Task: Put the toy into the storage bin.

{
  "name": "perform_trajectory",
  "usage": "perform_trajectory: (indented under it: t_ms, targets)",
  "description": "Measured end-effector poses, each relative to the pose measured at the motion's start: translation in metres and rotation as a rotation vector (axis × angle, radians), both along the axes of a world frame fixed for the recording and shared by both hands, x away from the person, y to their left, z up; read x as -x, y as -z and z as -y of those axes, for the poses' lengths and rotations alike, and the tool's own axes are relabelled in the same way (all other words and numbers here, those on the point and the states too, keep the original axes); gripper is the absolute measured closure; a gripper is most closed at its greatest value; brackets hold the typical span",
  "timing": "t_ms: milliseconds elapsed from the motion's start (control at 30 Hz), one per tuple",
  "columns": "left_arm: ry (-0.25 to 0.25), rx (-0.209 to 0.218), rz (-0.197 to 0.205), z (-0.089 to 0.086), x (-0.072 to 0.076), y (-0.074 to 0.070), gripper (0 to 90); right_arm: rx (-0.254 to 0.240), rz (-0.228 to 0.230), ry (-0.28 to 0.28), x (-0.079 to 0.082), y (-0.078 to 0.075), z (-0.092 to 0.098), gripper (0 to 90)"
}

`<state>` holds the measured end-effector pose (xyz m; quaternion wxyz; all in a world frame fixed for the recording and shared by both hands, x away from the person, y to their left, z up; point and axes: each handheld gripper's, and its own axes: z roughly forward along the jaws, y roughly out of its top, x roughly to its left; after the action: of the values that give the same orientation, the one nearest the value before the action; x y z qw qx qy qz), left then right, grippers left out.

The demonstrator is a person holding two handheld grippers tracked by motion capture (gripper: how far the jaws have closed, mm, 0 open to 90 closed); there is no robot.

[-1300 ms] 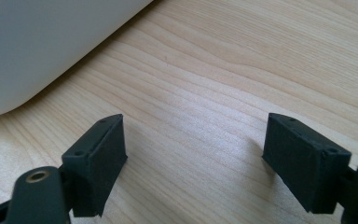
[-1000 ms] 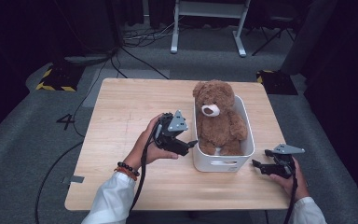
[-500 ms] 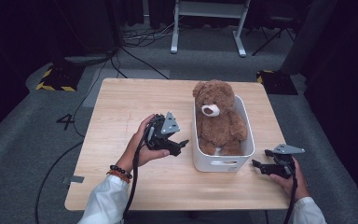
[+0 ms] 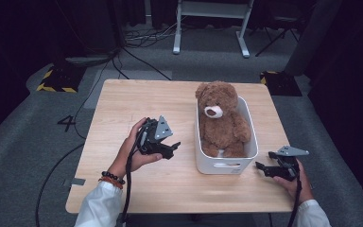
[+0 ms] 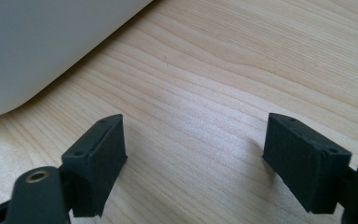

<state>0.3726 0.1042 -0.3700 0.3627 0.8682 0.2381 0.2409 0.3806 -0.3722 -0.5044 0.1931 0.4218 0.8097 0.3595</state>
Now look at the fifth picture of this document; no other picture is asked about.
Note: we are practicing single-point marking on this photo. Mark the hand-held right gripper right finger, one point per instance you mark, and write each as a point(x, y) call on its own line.
point(307, 165)

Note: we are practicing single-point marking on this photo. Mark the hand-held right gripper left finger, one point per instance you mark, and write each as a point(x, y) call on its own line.
point(96, 165)

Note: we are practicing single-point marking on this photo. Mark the white plastic storage bin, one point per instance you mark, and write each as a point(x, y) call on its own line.
point(37, 46)

